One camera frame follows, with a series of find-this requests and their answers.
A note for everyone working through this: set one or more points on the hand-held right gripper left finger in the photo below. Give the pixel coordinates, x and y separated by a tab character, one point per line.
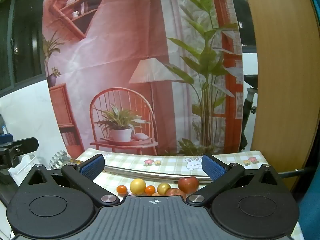
93	167

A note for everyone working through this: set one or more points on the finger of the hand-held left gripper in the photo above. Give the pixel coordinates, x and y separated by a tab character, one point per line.
25	145
5	138

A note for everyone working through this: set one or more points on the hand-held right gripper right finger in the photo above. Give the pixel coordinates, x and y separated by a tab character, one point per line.
212	167

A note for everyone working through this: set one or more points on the yellow lemon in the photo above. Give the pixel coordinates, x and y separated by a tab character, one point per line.
137	186

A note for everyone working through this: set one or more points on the white plastic crate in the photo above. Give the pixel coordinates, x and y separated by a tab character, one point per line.
23	163

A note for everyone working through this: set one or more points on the small orange mandarin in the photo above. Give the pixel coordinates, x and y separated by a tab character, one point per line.
150	190
122	190

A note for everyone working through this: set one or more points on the checked bunny tablecloth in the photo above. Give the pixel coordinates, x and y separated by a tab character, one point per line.
170	162

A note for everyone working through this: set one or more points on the green-yellow citrus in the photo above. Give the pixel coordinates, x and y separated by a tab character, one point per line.
163	188

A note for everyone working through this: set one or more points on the telescopic metal rake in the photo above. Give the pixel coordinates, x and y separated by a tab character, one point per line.
150	173

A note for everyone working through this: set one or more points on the black exercise bike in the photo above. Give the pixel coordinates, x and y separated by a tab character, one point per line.
250	80

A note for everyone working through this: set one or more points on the dark window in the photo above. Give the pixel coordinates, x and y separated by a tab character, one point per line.
25	42

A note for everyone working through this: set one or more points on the wooden board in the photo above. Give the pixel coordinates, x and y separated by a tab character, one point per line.
282	80

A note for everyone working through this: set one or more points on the printed room backdrop cloth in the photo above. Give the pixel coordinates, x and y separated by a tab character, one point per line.
112	55

